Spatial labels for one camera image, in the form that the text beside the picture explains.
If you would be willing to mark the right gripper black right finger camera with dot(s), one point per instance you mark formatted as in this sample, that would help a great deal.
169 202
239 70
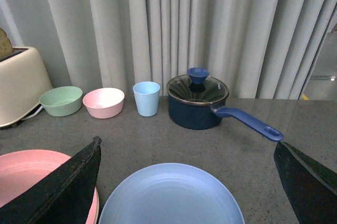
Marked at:
309 185

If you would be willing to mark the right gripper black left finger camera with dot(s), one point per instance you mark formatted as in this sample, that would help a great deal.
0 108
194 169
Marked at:
63 196

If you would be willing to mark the pink plate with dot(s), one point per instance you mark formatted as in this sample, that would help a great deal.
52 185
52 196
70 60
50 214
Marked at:
23 169

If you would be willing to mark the blue plate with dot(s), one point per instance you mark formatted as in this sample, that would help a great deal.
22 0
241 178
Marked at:
171 193

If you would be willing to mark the green bowl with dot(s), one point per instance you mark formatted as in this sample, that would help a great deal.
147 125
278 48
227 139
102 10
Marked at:
62 101

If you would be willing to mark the pink bowl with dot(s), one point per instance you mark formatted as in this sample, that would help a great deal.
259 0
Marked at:
104 103

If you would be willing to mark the cream white toaster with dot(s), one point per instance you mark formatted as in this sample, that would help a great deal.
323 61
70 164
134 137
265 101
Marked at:
24 79

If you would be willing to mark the light blue cup right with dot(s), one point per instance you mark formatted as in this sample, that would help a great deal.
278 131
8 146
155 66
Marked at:
146 98

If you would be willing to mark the dark blue saucepan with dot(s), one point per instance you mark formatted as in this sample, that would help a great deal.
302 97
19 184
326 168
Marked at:
202 116

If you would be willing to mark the glass pot lid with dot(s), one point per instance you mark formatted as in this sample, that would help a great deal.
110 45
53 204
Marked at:
197 87

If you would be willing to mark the toast bread slice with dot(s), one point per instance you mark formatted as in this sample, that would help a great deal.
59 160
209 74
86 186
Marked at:
6 48

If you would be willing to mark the grey curtain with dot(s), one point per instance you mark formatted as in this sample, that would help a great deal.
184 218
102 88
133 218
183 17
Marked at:
262 49

